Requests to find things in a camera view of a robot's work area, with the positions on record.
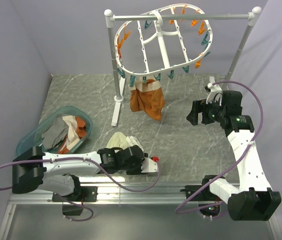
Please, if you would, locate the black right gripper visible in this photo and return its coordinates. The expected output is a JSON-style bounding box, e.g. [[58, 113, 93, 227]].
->
[[186, 96, 227, 126]]

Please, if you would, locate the pale yellow underwear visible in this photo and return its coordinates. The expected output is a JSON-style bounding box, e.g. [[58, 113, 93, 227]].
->
[[106, 132, 144, 151]]

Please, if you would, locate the white oval clip hanger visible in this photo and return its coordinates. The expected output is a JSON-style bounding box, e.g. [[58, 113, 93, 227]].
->
[[107, 3, 213, 85]]

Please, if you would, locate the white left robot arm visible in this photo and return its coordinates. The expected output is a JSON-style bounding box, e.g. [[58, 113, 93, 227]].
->
[[12, 145, 158, 201]]

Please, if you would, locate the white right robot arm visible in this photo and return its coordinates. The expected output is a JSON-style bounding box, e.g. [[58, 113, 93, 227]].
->
[[186, 90, 282, 221]]

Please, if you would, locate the orange hanging underwear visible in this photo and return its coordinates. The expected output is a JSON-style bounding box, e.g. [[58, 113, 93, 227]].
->
[[129, 79, 165, 121]]

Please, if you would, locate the orange cloth in basket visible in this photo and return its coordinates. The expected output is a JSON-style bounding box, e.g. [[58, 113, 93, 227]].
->
[[57, 116, 87, 154]]

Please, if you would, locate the cream cloth in basket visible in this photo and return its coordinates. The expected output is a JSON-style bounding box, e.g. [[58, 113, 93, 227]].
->
[[62, 115, 80, 150]]

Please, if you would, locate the grey cloth in basket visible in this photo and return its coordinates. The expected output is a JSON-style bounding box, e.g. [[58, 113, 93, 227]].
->
[[41, 115, 69, 150]]

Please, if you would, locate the teal plastic basket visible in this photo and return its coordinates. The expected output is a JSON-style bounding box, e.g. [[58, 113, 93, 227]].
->
[[16, 106, 93, 156]]

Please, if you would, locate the white drying rack stand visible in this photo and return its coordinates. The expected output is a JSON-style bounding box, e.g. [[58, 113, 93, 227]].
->
[[104, 6, 262, 127]]

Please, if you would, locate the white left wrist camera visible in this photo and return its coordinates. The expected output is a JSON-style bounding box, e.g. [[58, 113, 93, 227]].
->
[[141, 156, 159, 174]]

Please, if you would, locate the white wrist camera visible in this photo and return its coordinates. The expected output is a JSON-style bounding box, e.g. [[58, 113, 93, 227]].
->
[[141, 156, 159, 174], [205, 76, 222, 105]]

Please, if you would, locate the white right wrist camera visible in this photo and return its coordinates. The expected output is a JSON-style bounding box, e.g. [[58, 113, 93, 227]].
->
[[205, 76, 222, 105]]

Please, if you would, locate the aluminium mounting rail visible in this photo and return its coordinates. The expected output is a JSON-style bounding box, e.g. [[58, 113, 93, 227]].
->
[[0, 182, 282, 240]]

